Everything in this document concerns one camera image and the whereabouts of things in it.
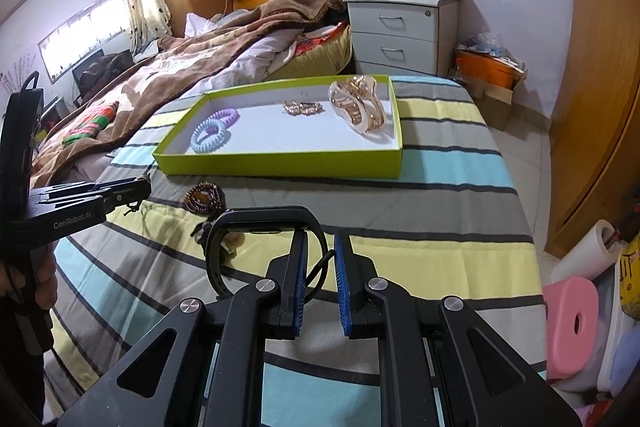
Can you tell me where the person's left hand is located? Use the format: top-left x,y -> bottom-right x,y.
0,249 -> 57,310

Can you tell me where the blue spiral hair tie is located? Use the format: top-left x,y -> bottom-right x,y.
190,118 -> 232,154

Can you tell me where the white pillow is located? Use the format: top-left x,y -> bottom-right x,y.
185,12 -> 226,38

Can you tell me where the dark brown bag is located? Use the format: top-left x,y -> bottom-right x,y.
80,52 -> 135,88

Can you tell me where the green shallow box tray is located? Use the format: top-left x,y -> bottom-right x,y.
152,74 -> 405,180

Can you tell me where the orange box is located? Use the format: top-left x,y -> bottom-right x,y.
456,49 -> 516,90

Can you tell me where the striped bedsheet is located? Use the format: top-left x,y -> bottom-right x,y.
42,74 -> 548,427

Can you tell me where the white plastic container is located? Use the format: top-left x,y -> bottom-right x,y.
597,307 -> 640,400

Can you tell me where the brown blanket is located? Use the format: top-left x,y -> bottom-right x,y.
30,0 -> 346,188

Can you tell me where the large wooden wardrobe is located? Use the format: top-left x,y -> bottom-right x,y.
542,0 -> 640,258

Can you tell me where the small black hair clip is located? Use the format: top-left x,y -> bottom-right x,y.
192,217 -> 236,253

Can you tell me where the large clear gold hair claw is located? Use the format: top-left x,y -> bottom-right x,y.
327,75 -> 387,140

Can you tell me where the rhinestone hair clip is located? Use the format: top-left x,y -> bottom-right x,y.
282,99 -> 326,116

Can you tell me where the black wristband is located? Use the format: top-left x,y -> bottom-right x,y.
204,205 -> 331,303

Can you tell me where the cardboard box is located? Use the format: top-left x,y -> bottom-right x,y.
470,82 -> 516,132

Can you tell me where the purple spiral hair tie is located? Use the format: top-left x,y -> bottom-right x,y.
209,108 -> 240,128

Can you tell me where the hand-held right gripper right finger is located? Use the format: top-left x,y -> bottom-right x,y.
334,229 -> 583,427

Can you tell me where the yellow pillow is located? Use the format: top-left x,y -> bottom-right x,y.
270,24 -> 353,82

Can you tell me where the brown bead bracelet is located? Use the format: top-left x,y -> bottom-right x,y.
184,183 -> 226,214

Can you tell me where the plastic bags pile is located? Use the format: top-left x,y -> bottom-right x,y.
462,32 -> 528,72

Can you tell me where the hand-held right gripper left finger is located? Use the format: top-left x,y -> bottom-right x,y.
57,231 -> 309,427

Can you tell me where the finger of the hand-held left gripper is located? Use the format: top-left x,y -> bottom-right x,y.
35,184 -> 152,220
27,177 -> 150,198

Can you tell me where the window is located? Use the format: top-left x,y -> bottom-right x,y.
39,0 -> 133,82

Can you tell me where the pink stool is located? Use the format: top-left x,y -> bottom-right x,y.
542,276 -> 601,380

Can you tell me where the grey nightstand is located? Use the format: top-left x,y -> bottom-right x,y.
342,0 -> 460,78

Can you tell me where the white paper roll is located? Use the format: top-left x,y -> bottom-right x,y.
550,219 -> 623,288

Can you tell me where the yellow box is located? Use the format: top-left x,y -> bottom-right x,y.
617,237 -> 640,303

